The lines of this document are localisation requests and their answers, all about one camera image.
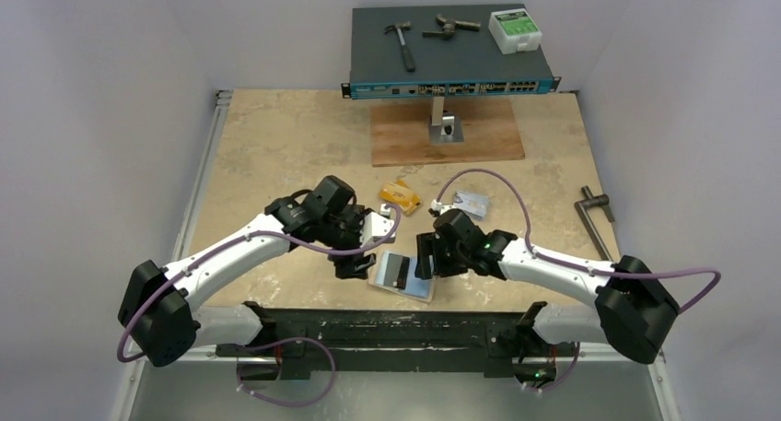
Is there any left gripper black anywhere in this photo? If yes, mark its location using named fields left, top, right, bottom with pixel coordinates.
left=317, top=209, right=376, bottom=277

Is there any single black VIP card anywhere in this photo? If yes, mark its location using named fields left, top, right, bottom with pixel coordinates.
left=386, top=253, right=411, bottom=290

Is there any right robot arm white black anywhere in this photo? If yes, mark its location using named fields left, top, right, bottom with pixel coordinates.
left=414, top=209, right=681, bottom=364

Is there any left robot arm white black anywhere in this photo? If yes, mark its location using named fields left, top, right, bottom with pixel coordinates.
left=117, top=175, right=398, bottom=367

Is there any wooden board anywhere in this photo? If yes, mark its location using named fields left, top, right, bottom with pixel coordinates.
left=369, top=98, right=525, bottom=167

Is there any hammer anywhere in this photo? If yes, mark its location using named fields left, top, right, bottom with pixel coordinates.
left=383, top=21, right=416, bottom=73

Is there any metal clamp tool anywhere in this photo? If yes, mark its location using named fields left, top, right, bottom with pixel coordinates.
left=422, top=14, right=482, bottom=40

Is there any white green box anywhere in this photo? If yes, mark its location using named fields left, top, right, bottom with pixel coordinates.
left=488, top=8, right=542, bottom=55

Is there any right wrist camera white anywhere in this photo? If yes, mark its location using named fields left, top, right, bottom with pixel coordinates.
left=428, top=199, right=452, bottom=217

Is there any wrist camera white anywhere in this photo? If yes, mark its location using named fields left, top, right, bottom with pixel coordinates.
left=428, top=199, right=452, bottom=217
left=360, top=203, right=396, bottom=247

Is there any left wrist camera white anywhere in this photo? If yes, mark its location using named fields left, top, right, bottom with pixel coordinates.
left=360, top=203, right=396, bottom=247

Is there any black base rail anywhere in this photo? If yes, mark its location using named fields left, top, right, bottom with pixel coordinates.
left=216, top=302, right=575, bottom=382

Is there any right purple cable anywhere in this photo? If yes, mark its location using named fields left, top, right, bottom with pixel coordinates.
left=434, top=168, right=722, bottom=393

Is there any metal stand post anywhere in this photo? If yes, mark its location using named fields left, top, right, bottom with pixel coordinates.
left=428, top=96, right=464, bottom=145

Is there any dark metal crank handle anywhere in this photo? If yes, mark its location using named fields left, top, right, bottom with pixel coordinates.
left=574, top=185, right=617, bottom=263

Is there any blue network switch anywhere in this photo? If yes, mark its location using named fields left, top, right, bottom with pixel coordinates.
left=341, top=3, right=561, bottom=99

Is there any aluminium frame rail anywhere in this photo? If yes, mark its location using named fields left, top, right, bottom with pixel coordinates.
left=111, top=89, right=681, bottom=420

